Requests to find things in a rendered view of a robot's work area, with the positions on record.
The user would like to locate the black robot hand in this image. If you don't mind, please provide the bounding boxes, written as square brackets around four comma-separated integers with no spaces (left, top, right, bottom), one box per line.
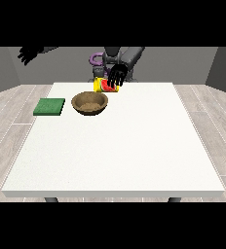
[106,63,130,89]
[17,47,45,66]

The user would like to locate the yellow cup with melon print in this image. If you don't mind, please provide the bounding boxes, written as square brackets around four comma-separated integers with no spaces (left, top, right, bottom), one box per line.
[93,77,121,93]

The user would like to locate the brown wooden bowl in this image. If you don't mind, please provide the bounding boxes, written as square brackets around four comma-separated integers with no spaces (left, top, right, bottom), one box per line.
[70,90,109,117]

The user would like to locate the green square pad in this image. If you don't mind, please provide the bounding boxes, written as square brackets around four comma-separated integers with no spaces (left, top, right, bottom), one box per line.
[32,97,66,117]

